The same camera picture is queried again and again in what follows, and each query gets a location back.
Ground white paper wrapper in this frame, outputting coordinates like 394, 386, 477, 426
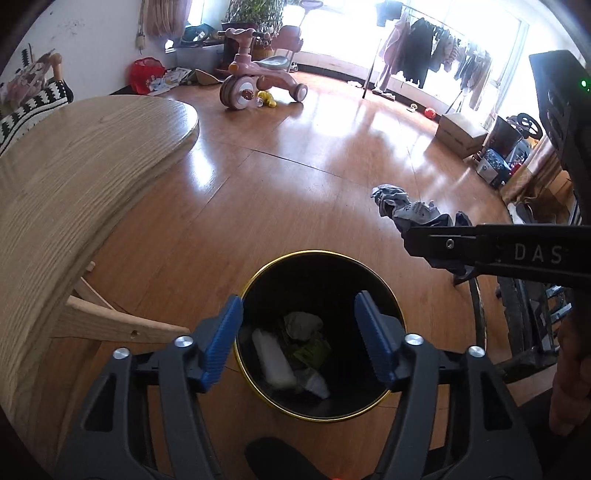
283, 311, 324, 343

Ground pink cartoon cushion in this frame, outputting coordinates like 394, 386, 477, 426
0, 51, 51, 95

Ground cardboard box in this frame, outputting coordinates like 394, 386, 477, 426
436, 113, 489, 160

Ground black bin with gold rim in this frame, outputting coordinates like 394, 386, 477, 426
233, 250, 407, 423

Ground pink tricycle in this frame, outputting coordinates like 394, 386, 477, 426
219, 28, 309, 112

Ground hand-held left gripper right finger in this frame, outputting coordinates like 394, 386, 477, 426
355, 291, 543, 480

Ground checked beige curtain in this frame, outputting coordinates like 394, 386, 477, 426
145, 0, 192, 40

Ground metal clothes rack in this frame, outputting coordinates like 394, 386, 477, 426
362, 0, 504, 116

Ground blue white box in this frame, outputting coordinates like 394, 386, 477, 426
475, 148, 513, 188

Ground scattered paper sheets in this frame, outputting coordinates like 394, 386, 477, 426
148, 67, 192, 94

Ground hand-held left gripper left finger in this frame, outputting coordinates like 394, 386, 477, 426
55, 295, 244, 480

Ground wooden table leg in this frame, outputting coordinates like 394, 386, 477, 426
48, 261, 191, 344

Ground person's right hand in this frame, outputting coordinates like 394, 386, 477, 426
549, 314, 591, 437

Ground row of hanging clothes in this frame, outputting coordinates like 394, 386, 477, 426
376, 0, 492, 109

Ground black toy car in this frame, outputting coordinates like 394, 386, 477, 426
489, 113, 543, 162

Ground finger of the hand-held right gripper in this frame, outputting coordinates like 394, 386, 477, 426
401, 224, 481, 287

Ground potted plant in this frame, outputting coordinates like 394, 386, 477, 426
222, 0, 284, 70

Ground small white paper scrap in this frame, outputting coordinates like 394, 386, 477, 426
300, 367, 331, 398

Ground red plastic bag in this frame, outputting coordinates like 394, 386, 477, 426
128, 56, 166, 95

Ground grey cloth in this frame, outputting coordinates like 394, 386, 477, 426
370, 184, 472, 229

